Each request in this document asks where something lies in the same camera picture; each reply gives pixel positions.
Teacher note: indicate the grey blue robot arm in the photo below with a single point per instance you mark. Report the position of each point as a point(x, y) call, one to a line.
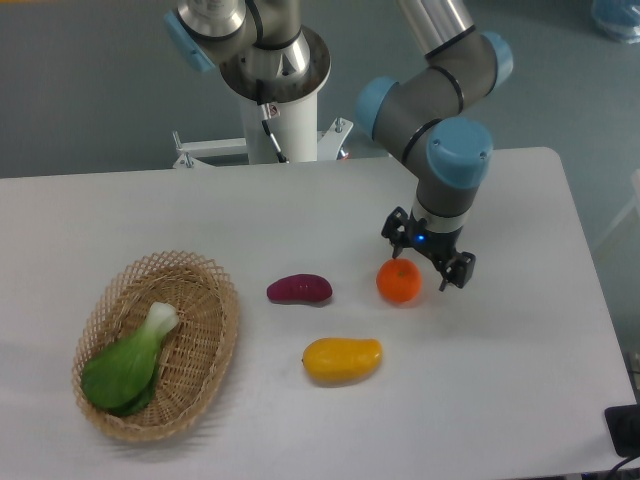
point(419, 123)

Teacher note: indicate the blue bag in corner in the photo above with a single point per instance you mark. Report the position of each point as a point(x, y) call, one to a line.
point(619, 19)

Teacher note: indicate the yellow mango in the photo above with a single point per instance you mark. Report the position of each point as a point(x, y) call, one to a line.
point(337, 361)

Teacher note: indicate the green bok choy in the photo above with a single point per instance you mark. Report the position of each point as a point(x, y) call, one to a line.
point(122, 378)

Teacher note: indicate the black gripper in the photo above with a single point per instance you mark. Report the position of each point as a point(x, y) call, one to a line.
point(403, 231)

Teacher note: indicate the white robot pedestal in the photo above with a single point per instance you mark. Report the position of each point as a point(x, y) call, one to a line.
point(277, 95)

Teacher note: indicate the black device at table edge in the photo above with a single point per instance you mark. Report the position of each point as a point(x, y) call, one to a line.
point(623, 426)

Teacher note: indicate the purple sweet potato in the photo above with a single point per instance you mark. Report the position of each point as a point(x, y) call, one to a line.
point(305, 288)

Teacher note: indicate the orange fruit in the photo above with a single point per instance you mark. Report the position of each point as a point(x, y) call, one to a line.
point(399, 280)

